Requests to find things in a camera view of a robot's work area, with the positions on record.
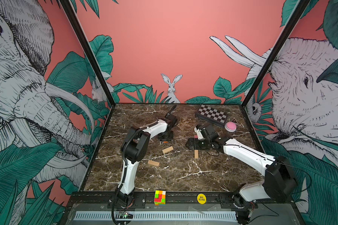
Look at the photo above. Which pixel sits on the natural wood block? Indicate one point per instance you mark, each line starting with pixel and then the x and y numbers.
pixel 196 154
pixel 153 163
pixel 167 150

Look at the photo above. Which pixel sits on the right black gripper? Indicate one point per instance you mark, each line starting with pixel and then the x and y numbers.
pixel 191 144

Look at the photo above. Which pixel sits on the white perforated strip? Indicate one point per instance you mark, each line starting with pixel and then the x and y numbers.
pixel 155 216

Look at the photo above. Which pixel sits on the folded checkered chess board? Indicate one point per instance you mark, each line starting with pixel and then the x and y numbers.
pixel 212 115

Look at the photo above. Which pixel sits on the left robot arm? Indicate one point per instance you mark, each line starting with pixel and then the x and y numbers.
pixel 134 149

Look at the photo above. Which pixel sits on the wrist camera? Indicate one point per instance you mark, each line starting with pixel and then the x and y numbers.
pixel 172 120
pixel 206 132

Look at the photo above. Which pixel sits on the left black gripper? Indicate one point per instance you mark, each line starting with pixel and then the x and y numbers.
pixel 171 138

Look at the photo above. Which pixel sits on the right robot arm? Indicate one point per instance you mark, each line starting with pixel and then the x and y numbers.
pixel 279 177

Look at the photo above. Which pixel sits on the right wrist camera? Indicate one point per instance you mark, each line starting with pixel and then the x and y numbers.
pixel 206 132

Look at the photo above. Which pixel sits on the yellow big blind chip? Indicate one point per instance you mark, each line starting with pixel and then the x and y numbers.
pixel 201 198

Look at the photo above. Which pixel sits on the black front rail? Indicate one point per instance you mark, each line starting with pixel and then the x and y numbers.
pixel 143 199

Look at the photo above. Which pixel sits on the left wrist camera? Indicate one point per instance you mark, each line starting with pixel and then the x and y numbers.
pixel 172 120

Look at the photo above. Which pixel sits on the small circuit board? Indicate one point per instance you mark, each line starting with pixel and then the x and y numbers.
pixel 124 215

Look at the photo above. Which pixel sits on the pink round button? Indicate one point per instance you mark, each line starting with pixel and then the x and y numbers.
pixel 230 127

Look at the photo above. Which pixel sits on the colourful puzzle cube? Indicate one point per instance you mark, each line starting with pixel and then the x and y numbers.
pixel 160 197

